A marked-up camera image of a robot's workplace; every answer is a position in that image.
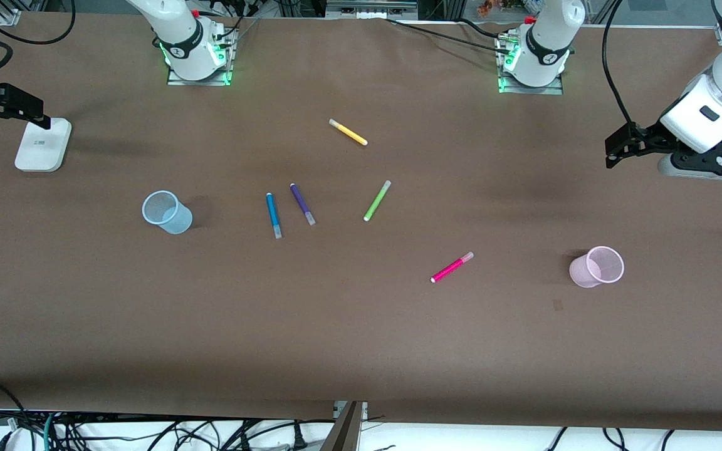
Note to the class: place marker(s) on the translucent blue plastic cup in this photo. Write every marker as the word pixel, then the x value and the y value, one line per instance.
pixel 170 216

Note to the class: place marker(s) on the purple marker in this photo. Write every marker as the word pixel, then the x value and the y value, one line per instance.
pixel 302 203

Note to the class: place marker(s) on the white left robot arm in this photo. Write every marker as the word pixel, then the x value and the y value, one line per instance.
pixel 549 37

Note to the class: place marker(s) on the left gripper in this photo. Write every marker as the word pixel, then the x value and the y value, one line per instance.
pixel 648 136

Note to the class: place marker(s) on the black power plug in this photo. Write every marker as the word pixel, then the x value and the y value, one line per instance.
pixel 300 442

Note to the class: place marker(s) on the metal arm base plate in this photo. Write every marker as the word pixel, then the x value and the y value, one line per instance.
pixel 210 81
pixel 549 91

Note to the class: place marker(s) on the translucent pink plastic cup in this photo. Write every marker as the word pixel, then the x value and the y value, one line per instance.
pixel 590 272

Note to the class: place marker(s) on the yellow marker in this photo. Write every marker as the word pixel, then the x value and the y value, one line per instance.
pixel 350 133

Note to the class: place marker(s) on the dark table support beam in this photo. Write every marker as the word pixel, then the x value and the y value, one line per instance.
pixel 343 432

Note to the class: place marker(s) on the black device box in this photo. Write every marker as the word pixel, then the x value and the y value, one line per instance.
pixel 367 9

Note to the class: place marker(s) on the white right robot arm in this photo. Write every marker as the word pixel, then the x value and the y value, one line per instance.
pixel 179 25

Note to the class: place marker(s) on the green marker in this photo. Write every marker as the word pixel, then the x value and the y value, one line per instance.
pixel 376 202

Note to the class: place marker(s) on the pink marker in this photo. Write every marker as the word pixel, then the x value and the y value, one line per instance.
pixel 450 269

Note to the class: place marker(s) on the blue marker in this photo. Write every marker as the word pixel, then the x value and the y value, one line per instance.
pixel 273 216

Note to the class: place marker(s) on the brown table cover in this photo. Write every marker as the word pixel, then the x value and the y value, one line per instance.
pixel 361 338

